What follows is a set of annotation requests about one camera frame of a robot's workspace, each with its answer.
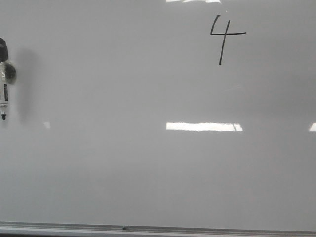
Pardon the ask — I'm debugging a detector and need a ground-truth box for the white dry-erase marker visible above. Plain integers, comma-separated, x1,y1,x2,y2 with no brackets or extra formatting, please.
0,38,8,120

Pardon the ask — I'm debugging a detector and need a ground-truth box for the white whiteboard with aluminium frame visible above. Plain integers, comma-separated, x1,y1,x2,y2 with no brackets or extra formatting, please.
0,0,316,237

